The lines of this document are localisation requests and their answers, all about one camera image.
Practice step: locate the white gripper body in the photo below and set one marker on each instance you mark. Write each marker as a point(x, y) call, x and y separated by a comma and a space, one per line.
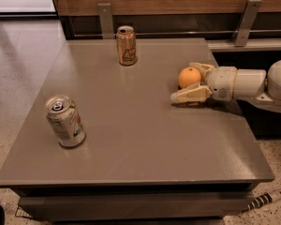
point(222, 82)

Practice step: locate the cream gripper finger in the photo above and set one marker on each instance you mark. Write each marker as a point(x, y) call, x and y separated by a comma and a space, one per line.
point(193, 93)
point(204, 69)

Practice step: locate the orange fruit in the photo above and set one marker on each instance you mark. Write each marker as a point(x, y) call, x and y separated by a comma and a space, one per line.
point(188, 76)

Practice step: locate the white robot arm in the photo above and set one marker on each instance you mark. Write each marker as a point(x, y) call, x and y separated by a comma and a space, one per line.
point(259, 87)

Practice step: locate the orange gold soda can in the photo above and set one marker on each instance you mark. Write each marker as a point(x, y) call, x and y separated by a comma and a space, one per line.
point(126, 45)

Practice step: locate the white green 7up can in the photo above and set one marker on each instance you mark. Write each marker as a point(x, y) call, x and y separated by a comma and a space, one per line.
point(63, 116)

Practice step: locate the grey table drawer base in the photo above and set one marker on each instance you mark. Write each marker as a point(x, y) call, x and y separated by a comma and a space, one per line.
point(99, 207)

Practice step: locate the right metal bracket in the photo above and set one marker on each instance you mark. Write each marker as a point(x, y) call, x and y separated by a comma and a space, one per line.
point(242, 32)

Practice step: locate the metal bracket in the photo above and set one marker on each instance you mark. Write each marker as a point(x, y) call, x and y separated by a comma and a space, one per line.
point(106, 20)
point(242, 32)

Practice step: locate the left metal bracket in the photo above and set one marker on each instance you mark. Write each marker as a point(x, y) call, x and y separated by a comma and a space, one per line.
point(106, 20)

